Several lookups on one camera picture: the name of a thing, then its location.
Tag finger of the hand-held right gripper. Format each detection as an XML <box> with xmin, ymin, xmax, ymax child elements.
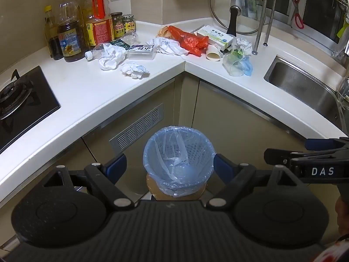
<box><xmin>264</xmin><ymin>148</ymin><xmax>293</xmax><ymax>167</ymax></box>
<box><xmin>305</xmin><ymin>137</ymin><xmax>349</xmax><ymax>151</ymax></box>

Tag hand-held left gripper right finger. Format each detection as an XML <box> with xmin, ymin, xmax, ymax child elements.
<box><xmin>206</xmin><ymin>154</ymin><xmax>299</xmax><ymax>208</ymax></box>

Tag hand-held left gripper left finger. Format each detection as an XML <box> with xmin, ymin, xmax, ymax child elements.
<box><xmin>44</xmin><ymin>154</ymin><xmax>134</xmax><ymax>210</ymax></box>

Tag blue lined trash bin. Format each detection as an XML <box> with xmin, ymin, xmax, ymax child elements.
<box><xmin>143</xmin><ymin>126</ymin><xmax>216</xmax><ymax>197</ymax></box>

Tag crushed clear water bottle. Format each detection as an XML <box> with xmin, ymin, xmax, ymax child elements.
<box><xmin>84</xmin><ymin>40</ymin><xmax>131</xmax><ymax>61</ymax></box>

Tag clear plastic swab box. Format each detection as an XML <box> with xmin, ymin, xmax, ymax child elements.
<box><xmin>127</xmin><ymin>44</ymin><xmax>157</xmax><ymax>60</ymax></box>

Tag red plastic bag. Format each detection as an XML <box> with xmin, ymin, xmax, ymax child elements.
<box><xmin>167</xmin><ymin>26</ymin><xmax>209</xmax><ymax>57</ymax></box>

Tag white plastic bag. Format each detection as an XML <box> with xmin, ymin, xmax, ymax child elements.
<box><xmin>146</xmin><ymin>38</ymin><xmax>189</xmax><ymax>57</ymax></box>

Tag tan plastic bag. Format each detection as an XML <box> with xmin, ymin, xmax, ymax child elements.
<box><xmin>156</xmin><ymin>26</ymin><xmax>175</xmax><ymax>39</ymax></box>

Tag person's right hand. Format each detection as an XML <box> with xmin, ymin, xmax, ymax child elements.
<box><xmin>335</xmin><ymin>196</ymin><xmax>349</xmax><ymax>235</ymax></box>

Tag grey cabinet vent grille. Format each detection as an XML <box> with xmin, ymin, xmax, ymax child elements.
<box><xmin>109</xmin><ymin>103</ymin><xmax>164</xmax><ymax>152</ymax></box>

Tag clear drinking glass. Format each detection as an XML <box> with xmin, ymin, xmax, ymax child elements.
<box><xmin>336</xmin><ymin>76</ymin><xmax>349</xmax><ymax>112</ymax></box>

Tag steel sink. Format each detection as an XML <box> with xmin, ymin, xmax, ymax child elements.
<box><xmin>263</xmin><ymin>56</ymin><xmax>344</xmax><ymax>131</ymax></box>

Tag red patterned clothing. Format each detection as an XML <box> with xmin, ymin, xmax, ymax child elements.
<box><xmin>313</xmin><ymin>236</ymin><xmax>349</xmax><ymax>262</ymax></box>

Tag light blue plastic film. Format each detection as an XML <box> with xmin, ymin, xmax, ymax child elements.
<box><xmin>240</xmin><ymin>57</ymin><xmax>254</xmax><ymax>77</ymax></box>

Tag small crumpled tissue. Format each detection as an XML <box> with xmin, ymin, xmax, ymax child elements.
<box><xmin>120</xmin><ymin>62</ymin><xmax>150</xmax><ymax>79</ymax></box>

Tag clear plastic cup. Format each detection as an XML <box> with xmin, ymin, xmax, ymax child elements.
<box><xmin>223</xmin><ymin>50</ymin><xmax>246</xmax><ymax>77</ymax></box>

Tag white crumpled paper towel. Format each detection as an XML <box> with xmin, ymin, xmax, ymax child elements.
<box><xmin>99</xmin><ymin>43</ymin><xmax>128</xmax><ymax>70</ymax></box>

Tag black gas stove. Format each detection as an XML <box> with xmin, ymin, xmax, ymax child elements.
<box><xmin>0</xmin><ymin>65</ymin><xmax>61</xmax><ymax>154</ymax></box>

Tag white crumpled paper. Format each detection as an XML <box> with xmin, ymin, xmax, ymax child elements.
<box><xmin>236</xmin><ymin>37</ymin><xmax>253</xmax><ymax>55</ymax></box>

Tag yellow green cloth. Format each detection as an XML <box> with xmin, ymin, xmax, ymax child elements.
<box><xmin>336</xmin><ymin>17</ymin><xmax>349</xmax><ymax>39</ymax></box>

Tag red scissors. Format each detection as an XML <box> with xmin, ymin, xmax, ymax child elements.
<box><xmin>289</xmin><ymin>0</ymin><xmax>305</xmax><ymax>30</ymax></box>

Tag white green medicine box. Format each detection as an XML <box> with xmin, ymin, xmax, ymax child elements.
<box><xmin>197</xmin><ymin>25</ymin><xmax>235</xmax><ymax>51</ymax></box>

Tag oil bottle blue label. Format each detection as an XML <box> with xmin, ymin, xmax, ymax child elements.
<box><xmin>57</xmin><ymin>0</ymin><xmax>89</xmax><ymax>62</ymax></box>

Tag dark soy sauce bottle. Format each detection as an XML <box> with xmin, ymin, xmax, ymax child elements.
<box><xmin>44</xmin><ymin>5</ymin><xmax>64</xmax><ymax>61</ymax></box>

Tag black lid sauce jar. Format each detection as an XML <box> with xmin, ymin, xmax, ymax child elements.
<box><xmin>110</xmin><ymin>12</ymin><xmax>125</xmax><ymax>40</ymax></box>

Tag checkered lid sauce jar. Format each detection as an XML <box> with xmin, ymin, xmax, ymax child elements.
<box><xmin>122</xmin><ymin>14</ymin><xmax>137</xmax><ymax>34</ymax></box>

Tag large oil bottle red handle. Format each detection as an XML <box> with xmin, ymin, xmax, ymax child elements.
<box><xmin>84</xmin><ymin>0</ymin><xmax>115</xmax><ymax>47</ymax></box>

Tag glass pot lid black handle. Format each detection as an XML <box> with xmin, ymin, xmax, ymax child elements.
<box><xmin>209</xmin><ymin>0</ymin><xmax>267</xmax><ymax>38</ymax></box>

